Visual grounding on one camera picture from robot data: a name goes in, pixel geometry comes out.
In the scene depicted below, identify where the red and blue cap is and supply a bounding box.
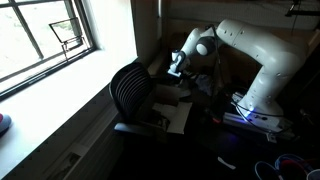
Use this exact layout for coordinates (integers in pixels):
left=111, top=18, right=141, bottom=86
left=0, top=113, right=13, bottom=136

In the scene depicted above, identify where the blue striped shirt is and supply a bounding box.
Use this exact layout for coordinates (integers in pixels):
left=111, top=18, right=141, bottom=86
left=194, top=73, right=214, bottom=96

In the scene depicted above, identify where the open cardboard box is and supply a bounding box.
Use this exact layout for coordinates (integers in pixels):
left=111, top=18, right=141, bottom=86
left=136, top=83, right=194, bottom=143

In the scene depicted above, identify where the black clamp red handle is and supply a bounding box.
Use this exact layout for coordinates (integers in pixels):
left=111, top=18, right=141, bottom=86
left=208, top=113, right=224, bottom=125

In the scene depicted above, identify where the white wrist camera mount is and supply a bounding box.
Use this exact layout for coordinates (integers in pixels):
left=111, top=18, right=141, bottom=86
left=167, top=67, right=183, bottom=78

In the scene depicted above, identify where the dark framed window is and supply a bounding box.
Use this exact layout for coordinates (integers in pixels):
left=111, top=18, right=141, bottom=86
left=0, top=0, right=98, bottom=101

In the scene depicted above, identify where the black robot table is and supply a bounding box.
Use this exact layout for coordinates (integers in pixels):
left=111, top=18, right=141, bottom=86
left=199, top=109, right=320, bottom=180

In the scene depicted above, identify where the open hinged window pane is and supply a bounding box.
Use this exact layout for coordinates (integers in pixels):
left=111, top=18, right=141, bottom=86
left=48, top=17, right=91, bottom=61

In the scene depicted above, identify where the tan leather couch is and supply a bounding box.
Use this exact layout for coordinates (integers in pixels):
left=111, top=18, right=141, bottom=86
left=146, top=31, right=233, bottom=101

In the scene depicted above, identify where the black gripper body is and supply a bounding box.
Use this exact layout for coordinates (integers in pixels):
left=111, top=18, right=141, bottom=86
left=171, top=49, right=193, bottom=78

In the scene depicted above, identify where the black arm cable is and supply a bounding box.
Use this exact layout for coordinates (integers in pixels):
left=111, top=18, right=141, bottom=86
left=208, top=24, right=226, bottom=98

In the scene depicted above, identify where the black camera stand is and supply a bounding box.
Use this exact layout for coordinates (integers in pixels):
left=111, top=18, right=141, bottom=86
left=284, top=0, right=320, bottom=18

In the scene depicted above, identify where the small white scrap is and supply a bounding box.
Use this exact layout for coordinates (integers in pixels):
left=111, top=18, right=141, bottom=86
left=217, top=156, right=237, bottom=170

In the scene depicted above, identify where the blue coiled cable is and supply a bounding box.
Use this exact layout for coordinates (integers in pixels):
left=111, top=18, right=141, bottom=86
left=254, top=153, right=314, bottom=180

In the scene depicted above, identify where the black slatted office chair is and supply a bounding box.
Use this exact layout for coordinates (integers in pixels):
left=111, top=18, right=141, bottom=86
left=109, top=61, right=174, bottom=141

